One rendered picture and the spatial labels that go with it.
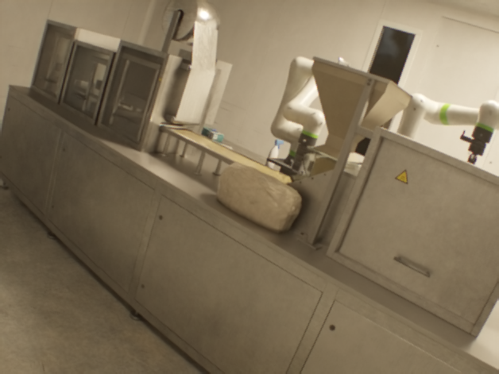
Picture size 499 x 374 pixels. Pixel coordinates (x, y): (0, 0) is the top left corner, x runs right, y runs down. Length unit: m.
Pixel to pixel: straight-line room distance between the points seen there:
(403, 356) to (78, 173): 1.93
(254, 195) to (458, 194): 0.79
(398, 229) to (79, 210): 1.73
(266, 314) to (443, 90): 3.06
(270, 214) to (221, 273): 0.32
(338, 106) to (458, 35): 2.70
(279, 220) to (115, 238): 0.94
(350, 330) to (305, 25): 3.83
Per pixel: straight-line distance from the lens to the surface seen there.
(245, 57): 5.22
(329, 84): 1.81
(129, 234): 2.22
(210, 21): 2.50
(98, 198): 2.42
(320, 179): 1.82
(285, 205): 1.73
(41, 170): 2.97
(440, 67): 4.32
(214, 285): 1.86
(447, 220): 1.61
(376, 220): 1.67
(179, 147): 2.56
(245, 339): 1.83
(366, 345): 1.58
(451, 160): 1.57
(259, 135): 4.94
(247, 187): 1.80
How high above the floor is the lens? 1.36
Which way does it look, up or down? 14 degrees down
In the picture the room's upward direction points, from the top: 19 degrees clockwise
